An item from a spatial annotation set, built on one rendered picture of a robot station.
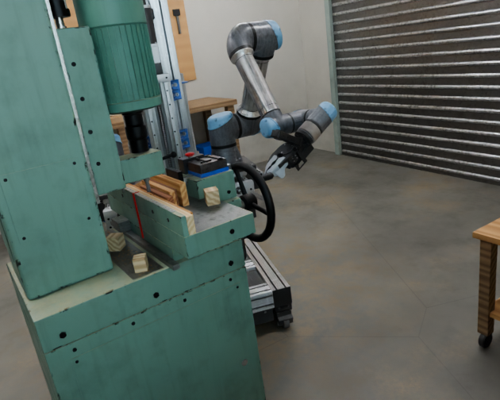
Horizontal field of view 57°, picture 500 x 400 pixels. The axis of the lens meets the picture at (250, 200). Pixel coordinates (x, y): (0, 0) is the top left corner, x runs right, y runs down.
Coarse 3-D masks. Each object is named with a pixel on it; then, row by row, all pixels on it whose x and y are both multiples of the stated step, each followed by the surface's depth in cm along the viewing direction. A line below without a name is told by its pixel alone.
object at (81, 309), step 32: (128, 256) 131; (224, 256) 130; (64, 288) 118; (96, 288) 115; (128, 288) 115; (160, 288) 121; (192, 288) 127; (32, 320) 106; (64, 320) 108; (96, 320) 112
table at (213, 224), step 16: (112, 208) 160; (128, 208) 144; (192, 208) 133; (208, 208) 131; (224, 208) 129; (240, 208) 127; (144, 224) 135; (160, 224) 124; (208, 224) 119; (224, 224) 119; (240, 224) 122; (160, 240) 128; (176, 240) 118; (192, 240) 114; (208, 240) 117; (224, 240) 120; (192, 256) 115
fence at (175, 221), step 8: (112, 192) 154; (120, 192) 147; (128, 192) 140; (120, 200) 149; (128, 200) 142; (136, 200) 135; (144, 200) 129; (144, 208) 131; (152, 208) 125; (160, 208) 120; (152, 216) 127; (160, 216) 122; (168, 216) 117; (176, 216) 113; (184, 216) 111; (168, 224) 119; (176, 224) 114; (184, 224) 112; (176, 232) 116; (184, 232) 112
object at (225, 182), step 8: (184, 176) 145; (192, 176) 143; (208, 176) 141; (216, 176) 141; (224, 176) 143; (232, 176) 145; (192, 184) 141; (200, 184) 139; (208, 184) 140; (216, 184) 142; (224, 184) 144; (232, 184) 145; (192, 192) 142; (200, 192) 139; (224, 192) 144; (232, 192) 146; (224, 200) 145
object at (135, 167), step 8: (144, 152) 133; (152, 152) 132; (160, 152) 133; (120, 160) 127; (128, 160) 128; (136, 160) 129; (144, 160) 131; (152, 160) 132; (160, 160) 134; (128, 168) 129; (136, 168) 130; (144, 168) 131; (152, 168) 133; (160, 168) 134; (128, 176) 129; (136, 176) 130; (144, 176) 132
